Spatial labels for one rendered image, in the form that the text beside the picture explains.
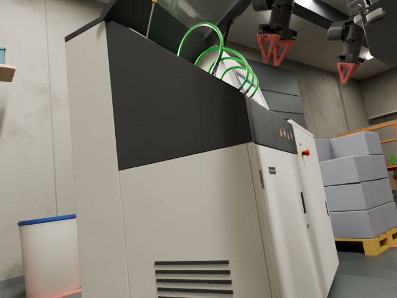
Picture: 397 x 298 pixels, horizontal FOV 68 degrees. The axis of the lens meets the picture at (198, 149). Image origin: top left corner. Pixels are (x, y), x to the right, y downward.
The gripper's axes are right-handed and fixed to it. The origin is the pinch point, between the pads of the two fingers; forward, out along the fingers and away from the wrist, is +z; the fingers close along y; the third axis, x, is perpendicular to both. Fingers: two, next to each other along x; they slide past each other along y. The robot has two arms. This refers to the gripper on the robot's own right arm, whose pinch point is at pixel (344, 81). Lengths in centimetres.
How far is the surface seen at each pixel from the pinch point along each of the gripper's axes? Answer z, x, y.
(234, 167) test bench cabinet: 34, -5, 44
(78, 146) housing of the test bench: 45, -76, 72
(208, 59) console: -7, -93, -7
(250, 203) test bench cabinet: 43, 3, 43
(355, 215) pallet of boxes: 95, -37, -145
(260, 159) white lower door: 30.4, -1.8, 36.9
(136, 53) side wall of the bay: 1, -58, 58
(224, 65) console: -4, -81, -11
